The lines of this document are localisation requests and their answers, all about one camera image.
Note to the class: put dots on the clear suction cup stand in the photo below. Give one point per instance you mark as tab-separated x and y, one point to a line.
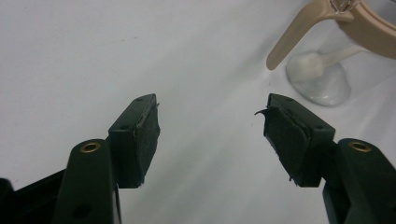
323	77

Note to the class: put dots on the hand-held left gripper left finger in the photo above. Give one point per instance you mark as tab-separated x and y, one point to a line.
130	146

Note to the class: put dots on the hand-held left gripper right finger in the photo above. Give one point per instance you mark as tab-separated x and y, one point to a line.
311	149

